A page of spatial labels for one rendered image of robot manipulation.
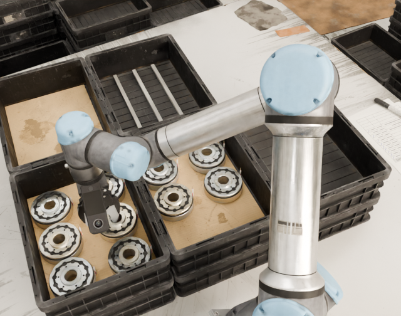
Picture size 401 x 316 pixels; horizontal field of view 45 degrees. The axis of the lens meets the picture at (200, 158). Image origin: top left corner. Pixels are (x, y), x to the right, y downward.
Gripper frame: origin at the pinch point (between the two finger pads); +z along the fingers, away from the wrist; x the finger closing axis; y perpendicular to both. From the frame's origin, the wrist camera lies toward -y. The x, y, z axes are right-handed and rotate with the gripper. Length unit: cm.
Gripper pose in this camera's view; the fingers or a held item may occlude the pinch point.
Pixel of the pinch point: (104, 226)
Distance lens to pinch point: 125.7
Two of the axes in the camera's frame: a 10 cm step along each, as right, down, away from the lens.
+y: -3.3, -7.1, 6.2
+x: -9.4, 2.6, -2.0
